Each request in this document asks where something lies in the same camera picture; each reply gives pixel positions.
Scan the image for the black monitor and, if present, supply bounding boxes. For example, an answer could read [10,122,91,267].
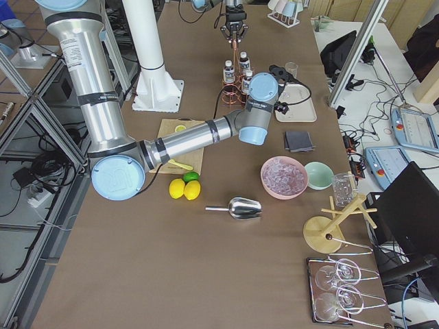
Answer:
[371,162,438,258]

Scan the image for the green lime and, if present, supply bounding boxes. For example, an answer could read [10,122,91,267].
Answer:
[182,171,200,183]

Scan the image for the tea bottle front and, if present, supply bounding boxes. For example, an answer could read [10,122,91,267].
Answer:
[223,60,235,84]

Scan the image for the wooden glass stand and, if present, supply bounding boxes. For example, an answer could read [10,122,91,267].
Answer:
[303,171,378,254]

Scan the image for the green bowl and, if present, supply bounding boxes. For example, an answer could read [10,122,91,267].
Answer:
[305,162,333,191]

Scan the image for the wooden cutting board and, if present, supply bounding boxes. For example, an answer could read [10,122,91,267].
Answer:
[150,118,206,175]

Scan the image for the clear wine glass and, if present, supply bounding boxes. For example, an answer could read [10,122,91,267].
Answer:
[285,62,298,79]

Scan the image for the copper wire bottle basket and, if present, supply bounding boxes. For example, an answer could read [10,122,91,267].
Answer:
[219,41,254,106]

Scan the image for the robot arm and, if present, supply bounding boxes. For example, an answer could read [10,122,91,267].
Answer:
[178,0,248,47]
[39,1,280,201]

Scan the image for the pink bowl of ice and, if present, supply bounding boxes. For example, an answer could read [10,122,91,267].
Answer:
[260,156,308,200]

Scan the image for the black framed tray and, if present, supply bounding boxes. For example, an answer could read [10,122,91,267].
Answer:
[306,256,394,325]

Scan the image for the steel ice scoop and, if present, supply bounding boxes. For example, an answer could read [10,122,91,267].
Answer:
[205,197,262,221]

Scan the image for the lemon one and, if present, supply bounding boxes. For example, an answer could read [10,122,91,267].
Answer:
[168,178,186,199]

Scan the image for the white cup rack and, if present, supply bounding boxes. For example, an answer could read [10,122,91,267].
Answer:
[268,0,304,28]

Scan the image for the black equipment case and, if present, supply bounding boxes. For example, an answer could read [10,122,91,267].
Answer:
[320,30,357,77]

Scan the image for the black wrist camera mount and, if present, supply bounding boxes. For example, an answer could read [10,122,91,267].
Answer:
[268,64,313,116]

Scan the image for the clear tumbler glass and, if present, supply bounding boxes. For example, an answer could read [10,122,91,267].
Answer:
[332,173,355,207]

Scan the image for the tea bottle back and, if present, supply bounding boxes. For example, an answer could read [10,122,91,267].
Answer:
[239,51,251,74]

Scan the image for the cream rabbit tray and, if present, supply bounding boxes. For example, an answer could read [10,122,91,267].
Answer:
[275,84,317,123]

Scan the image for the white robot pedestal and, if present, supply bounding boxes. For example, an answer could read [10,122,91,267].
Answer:
[123,0,184,113]

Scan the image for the upturned wine glass one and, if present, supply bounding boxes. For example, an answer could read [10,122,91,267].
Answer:
[314,258,361,292]

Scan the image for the lemon two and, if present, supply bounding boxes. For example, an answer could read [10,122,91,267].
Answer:
[184,180,201,201]

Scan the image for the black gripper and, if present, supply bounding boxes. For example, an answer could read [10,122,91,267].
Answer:
[220,12,248,43]

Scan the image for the upturned wine glass two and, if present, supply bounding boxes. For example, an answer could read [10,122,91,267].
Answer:
[314,284,364,323]

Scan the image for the grey folded cloth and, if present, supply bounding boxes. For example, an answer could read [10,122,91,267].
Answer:
[284,131,315,153]

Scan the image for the tea bottle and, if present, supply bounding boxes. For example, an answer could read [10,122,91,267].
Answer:
[239,51,251,74]
[223,60,235,84]
[241,70,253,95]

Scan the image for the aluminium frame post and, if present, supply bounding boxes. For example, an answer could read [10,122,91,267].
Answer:
[328,0,388,109]

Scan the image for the half lemon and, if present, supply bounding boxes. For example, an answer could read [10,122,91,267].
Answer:
[174,125,186,132]

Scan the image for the yellow plastic knife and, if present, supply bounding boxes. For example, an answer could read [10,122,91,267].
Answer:
[169,159,193,171]

